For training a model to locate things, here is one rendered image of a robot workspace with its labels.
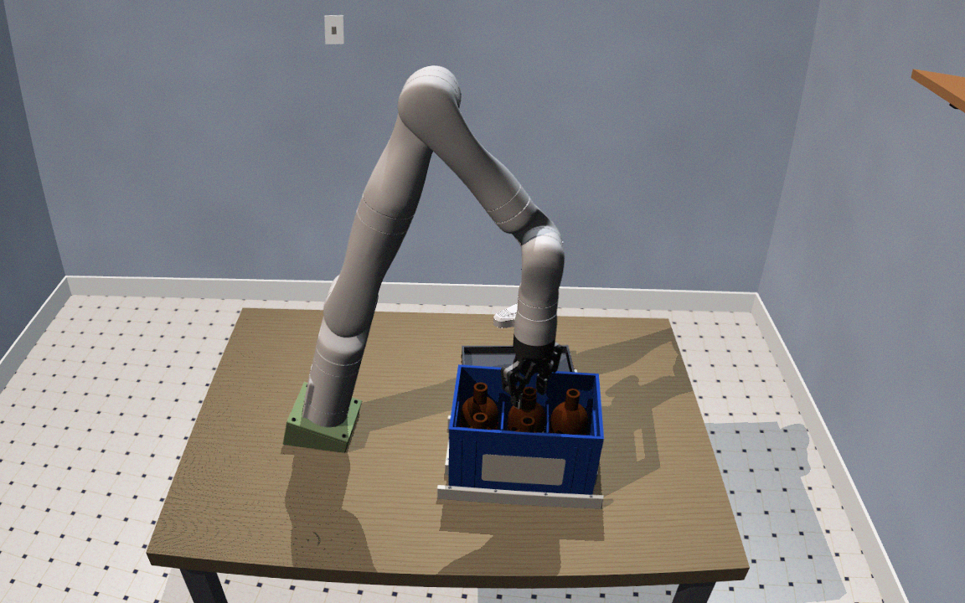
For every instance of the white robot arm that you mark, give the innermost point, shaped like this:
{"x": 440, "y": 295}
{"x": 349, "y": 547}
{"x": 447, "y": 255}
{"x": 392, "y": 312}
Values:
{"x": 428, "y": 107}

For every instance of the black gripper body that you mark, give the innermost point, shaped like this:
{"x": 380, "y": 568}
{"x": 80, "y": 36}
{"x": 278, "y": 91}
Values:
{"x": 525, "y": 354}

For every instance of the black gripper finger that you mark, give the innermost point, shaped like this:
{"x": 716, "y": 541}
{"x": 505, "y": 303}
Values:
{"x": 548, "y": 369}
{"x": 508, "y": 377}

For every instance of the blue crate with dividers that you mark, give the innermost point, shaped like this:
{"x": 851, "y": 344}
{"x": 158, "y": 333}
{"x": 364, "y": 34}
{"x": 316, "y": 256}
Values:
{"x": 523, "y": 461}

